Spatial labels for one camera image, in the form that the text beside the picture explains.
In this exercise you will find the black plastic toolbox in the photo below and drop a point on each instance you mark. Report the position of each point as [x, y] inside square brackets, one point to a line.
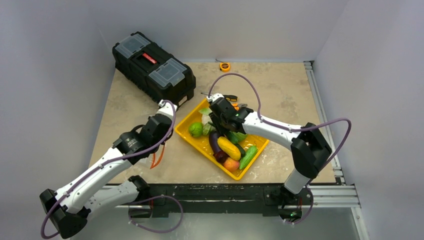
[156, 72]

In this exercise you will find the orange-handled pliers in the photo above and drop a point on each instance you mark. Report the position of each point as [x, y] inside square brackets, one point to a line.
[237, 106]

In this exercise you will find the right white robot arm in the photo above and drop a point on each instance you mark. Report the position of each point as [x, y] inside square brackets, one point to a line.
[308, 147]

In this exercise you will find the white cauliflower toy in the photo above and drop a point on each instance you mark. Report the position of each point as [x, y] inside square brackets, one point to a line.
[206, 121]

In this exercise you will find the green wrinkled guava toy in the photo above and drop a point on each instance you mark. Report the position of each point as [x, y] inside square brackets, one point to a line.
[196, 129]

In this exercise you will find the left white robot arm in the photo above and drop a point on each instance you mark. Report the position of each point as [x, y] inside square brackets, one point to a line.
[69, 208]

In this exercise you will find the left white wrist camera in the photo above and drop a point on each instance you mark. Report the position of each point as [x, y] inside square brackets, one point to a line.
[167, 108]

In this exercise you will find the dark green chili pepper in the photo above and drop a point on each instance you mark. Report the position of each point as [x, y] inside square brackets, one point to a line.
[225, 133]

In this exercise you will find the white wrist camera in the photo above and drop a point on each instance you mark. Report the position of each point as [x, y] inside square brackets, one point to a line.
[167, 108]
[213, 97]

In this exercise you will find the orange peach toy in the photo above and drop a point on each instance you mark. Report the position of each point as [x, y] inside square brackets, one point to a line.
[231, 165]

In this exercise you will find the yellow-handled screwdriver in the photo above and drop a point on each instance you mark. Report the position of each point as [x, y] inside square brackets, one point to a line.
[231, 98]

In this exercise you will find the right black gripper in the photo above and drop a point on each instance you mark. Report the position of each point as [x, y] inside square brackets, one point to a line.
[216, 122]

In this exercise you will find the green cucumber toy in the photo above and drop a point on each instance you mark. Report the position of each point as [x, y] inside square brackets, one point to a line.
[248, 157]

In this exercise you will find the clear zip top bag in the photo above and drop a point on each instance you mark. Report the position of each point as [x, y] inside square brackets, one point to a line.
[155, 161]

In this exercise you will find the yellow corn toy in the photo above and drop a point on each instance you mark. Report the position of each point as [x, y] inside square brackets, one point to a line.
[229, 148]

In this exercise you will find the orange tape measure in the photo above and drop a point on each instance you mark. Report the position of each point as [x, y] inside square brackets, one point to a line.
[223, 66]

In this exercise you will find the purple eggplant toy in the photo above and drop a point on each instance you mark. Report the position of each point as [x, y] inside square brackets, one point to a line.
[219, 155]

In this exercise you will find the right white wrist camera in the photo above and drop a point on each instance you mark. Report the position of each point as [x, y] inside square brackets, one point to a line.
[213, 97]

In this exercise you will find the green cabbage toy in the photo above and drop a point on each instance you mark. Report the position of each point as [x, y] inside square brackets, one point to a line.
[238, 137]

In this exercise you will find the yellow plastic tray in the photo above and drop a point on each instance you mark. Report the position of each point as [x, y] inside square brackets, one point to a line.
[201, 144]

